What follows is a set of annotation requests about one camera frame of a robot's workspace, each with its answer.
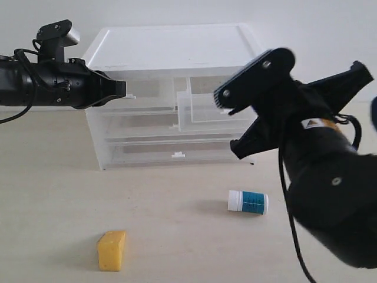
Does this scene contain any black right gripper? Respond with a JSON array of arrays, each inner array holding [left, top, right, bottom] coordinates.
[[230, 61, 374, 189]]

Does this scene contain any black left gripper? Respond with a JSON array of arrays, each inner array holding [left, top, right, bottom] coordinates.
[[20, 58, 127, 109]]

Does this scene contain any white bottle teal label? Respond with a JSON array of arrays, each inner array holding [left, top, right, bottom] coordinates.
[[227, 190, 269, 215]]

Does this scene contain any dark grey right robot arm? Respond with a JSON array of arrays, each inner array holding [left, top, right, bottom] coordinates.
[[225, 62, 376, 269]]

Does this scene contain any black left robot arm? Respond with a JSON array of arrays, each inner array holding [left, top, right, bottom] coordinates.
[[1, 58, 126, 110]]

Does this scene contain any clear plastic storage box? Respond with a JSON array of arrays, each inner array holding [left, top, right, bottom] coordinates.
[[103, 134, 239, 167], [100, 111, 249, 139]]

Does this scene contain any white plastic drawer cabinet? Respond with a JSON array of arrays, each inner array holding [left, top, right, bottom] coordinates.
[[83, 23, 262, 170]]

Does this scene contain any yellow cheese wedge block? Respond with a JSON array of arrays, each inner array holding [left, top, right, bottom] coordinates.
[[97, 231, 127, 272]]

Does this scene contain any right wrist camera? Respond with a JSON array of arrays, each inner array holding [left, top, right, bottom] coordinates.
[[213, 48, 296, 116]]

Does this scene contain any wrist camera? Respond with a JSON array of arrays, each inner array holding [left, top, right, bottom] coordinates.
[[34, 19, 80, 63], [213, 48, 296, 116]]

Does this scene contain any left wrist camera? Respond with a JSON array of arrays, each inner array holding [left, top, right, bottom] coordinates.
[[34, 19, 80, 63]]

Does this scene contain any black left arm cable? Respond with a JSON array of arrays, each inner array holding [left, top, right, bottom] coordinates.
[[0, 40, 41, 123]]

